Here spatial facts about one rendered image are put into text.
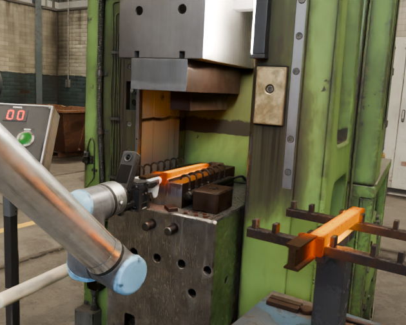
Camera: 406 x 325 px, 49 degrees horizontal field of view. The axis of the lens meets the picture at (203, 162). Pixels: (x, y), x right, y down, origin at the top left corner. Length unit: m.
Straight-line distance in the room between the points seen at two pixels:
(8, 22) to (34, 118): 9.07
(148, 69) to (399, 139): 5.32
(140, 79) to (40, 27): 9.72
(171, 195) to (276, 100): 0.43
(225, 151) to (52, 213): 1.06
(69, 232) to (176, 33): 0.70
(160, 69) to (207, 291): 0.67
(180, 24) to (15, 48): 9.42
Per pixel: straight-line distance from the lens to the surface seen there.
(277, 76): 1.34
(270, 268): 1.46
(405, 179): 6.49
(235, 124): 1.77
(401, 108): 6.43
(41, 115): 1.60
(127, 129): 1.62
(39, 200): 0.85
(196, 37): 1.31
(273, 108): 1.34
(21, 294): 1.54
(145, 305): 1.47
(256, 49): 1.35
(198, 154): 1.85
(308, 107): 1.34
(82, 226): 0.90
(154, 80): 1.38
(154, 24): 1.39
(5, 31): 10.58
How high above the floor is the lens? 1.28
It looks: 9 degrees down
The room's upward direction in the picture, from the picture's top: 3 degrees clockwise
